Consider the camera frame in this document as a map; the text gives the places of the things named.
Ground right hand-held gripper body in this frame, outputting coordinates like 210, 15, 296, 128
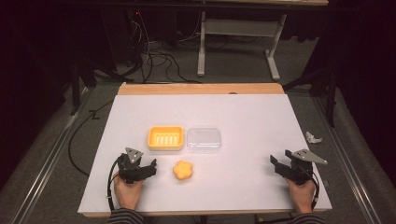
284, 148, 329, 187

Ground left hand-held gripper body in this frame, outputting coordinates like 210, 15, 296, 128
116, 147, 151, 185

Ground person's left hand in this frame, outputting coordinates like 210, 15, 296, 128
113, 173, 145, 212

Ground person's right hand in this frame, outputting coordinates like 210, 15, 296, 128
285, 177, 317, 215

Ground yellow soap dish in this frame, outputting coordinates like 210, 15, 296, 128
147, 125, 186, 152

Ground yellow flower-shaped soap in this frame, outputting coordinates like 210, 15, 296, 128
172, 160, 193, 181

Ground crumpled white paper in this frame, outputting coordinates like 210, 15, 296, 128
304, 131, 323, 145

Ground white table sheet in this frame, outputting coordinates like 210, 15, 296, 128
78, 93, 332, 215

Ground clear plastic lid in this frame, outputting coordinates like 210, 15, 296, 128
186, 126, 222, 154

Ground black stand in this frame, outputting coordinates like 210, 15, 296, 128
69, 57, 135, 117
282, 66, 338, 129

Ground wooden table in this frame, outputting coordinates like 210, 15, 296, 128
78, 81, 332, 218

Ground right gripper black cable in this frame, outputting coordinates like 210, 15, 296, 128
298, 166, 321, 211

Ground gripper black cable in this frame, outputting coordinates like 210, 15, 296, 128
298, 166, 321, 211
106, 154, 123, 213

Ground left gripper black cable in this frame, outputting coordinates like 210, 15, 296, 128
106, 154, 123, 213

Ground metal floor rail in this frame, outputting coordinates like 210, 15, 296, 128
311, 94, 376, 224
8, 86, 92, 224

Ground long black floor cable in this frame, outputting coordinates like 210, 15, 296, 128
67, 98, 115, 177

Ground tangle of black floor cables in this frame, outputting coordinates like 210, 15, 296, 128
123, 10, 202, 85

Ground white desk frame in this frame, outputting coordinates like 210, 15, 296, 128
196, 11, 288, 82

